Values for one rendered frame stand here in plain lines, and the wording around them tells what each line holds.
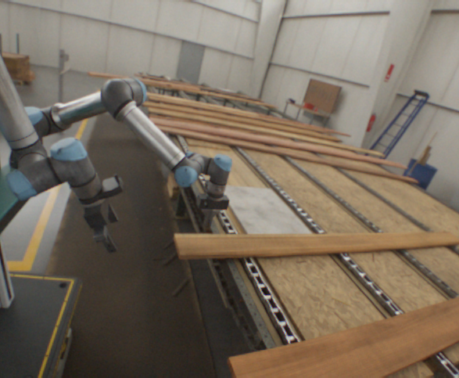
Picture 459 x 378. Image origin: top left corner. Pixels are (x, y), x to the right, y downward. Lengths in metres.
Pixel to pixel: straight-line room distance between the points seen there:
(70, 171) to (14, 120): 0.19
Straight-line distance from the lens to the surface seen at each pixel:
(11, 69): 7.58
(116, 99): 1.04
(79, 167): 0.75
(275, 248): 1.44
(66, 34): 13.48
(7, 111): 0.83
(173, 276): 2.36
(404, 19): 8.37
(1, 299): 1.76
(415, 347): 1.39
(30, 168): 0.77
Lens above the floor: 1.66
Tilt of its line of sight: 26 degrees down
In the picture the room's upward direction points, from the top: 16 degrees clockwise
